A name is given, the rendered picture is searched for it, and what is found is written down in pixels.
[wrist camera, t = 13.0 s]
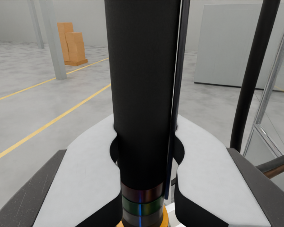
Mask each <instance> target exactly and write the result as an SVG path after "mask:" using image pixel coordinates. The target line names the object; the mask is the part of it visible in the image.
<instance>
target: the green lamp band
mask: <svg viewBox="0 0 284 227"><path fill-rule="evenodd" d="M164 190H165V189H164ZM164 195H165V191H164V192H163V194H162V195H161V196H160V197H159V198H158V199H157V200H155V201H153V202H150V203H147V204H138V203H134V202H131V201H129V200H127V199H126V198H125V197H124V196H123V195H122V204H123V207H124V208H125V209H126V210H127V211H129V212H130V213H133V214H136V215H149V214H151V213H154V212H155V211H157V210H158V209H159V208H160V207H161V206H162V204H163V202H164Z"/></svg>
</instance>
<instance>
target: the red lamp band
mask: <svg viewBox="0 0 284 227"><path fill-rule="evenodd" d="M165 181H166V176H165V178H164V180H163V182H162V183H161V184H159V185H158V186H156V187H154V188H151V189H147V190H138V189H133V188H131V187H128V186H127V185H125V184H124V183H123V182H122V181H121V190H122V194H123V195H124V196H125V197H126V198H127V199H129V200H131V201H134V202H139V203H145V202H150V201H153V200H155V199H157V198H158V197H159V196H160V195H161V194H162V193H163V191H164V189H165Z"/></svg>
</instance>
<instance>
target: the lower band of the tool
mask: <svg viewBox="0 0 284 227"><path fill-rule="evenodd" d="M167 226H168V212H167V209H166V207H165V206H164V208H163V221H162V224H161V226H160V227H167ZM117 227H124V226H123V224H122V222H121V221H120V223H119V224H118V225H117Z"/></svg>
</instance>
